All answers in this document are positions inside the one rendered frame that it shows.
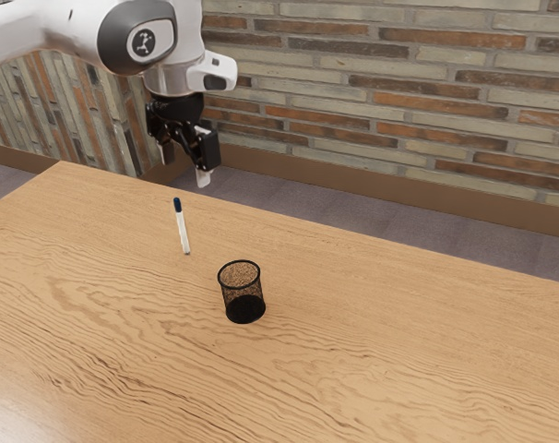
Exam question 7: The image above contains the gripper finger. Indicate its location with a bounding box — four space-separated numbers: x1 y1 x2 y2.
150 128 176 166
176 120 222 188

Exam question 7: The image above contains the white pen with blue cap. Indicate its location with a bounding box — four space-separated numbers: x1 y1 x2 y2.
172 197 192 256

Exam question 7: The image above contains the black mesh pen holder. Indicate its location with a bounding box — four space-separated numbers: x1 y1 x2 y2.
217 259 268 325

